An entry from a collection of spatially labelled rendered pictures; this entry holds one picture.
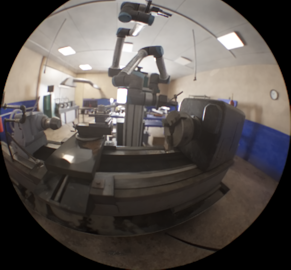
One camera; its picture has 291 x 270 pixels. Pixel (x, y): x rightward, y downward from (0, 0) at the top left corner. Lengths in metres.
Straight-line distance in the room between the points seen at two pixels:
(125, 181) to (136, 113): 1.31
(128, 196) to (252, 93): 4.11
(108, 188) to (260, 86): 4.25
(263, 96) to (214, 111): 3.49
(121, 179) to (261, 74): 4.41
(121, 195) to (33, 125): 0.72
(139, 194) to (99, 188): 0.19
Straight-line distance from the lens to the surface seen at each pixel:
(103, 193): 0.45
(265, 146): 3.86
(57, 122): 0.68
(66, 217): 1.00
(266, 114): 3.86
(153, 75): 1.55
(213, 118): 0.58
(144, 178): 0.56
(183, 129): 0.54
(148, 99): 0.58
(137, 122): 1.69
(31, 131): 0.83
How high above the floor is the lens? 1.24
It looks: 14 degrees down
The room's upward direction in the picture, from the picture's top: 6 degrees clockwise
